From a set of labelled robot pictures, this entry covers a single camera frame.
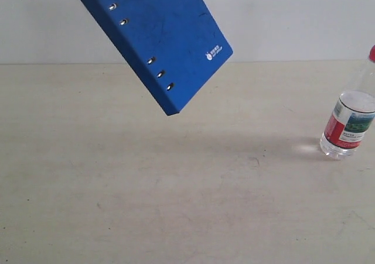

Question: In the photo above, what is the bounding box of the clear water bottle red cap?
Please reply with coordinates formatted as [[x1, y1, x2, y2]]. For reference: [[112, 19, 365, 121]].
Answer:
[[320, 47, 374, 160]]

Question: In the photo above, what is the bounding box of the blue ring binder notebook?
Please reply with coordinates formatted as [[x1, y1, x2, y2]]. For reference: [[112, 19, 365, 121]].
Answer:
[[81, 0, 233, 115]]

